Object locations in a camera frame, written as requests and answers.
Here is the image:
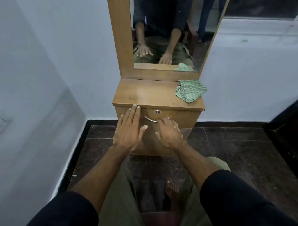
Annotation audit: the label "person's right hand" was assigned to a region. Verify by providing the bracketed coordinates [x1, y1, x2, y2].
[155, 117, 187, 152]

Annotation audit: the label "person's left hand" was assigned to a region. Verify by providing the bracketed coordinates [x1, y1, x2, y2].
[112, 104, 148, 152]

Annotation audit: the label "wooden drawer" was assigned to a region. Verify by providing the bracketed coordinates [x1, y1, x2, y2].
[115, 106, 202, 129]

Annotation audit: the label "person's right forearm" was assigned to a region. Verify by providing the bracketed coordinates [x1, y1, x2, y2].
[172, 141, 231, 192]

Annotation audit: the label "person's left forearm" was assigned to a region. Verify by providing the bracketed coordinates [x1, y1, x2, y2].
[70, 145, 134, 215]

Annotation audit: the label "person's olive green trousers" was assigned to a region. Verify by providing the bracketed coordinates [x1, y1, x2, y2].
[97, 156, 231, 226]

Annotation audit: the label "person's black right sleeve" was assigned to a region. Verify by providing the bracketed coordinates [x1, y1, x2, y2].
[200, 169, 298, 226]

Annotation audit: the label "person's black sleeve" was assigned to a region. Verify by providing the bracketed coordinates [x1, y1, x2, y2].
[27, 191, 99, 226]
[200, 169, 298, 226]

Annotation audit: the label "person's black left sleeve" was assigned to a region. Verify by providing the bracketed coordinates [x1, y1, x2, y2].
[27, 191, 99, 226]

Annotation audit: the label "wooden dressing table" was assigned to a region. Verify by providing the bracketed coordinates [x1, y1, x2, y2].
[107, 0, 230, 157]

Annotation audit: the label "green striped cloth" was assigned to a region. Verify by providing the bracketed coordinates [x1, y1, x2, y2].
[175, 80, 208, 104]

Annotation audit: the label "dark red stool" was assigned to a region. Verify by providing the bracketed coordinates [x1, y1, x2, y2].
[139, 210, 182, 226]

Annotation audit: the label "dressing table mirror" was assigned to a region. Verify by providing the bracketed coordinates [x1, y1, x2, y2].
[129, 0, 228, 72]

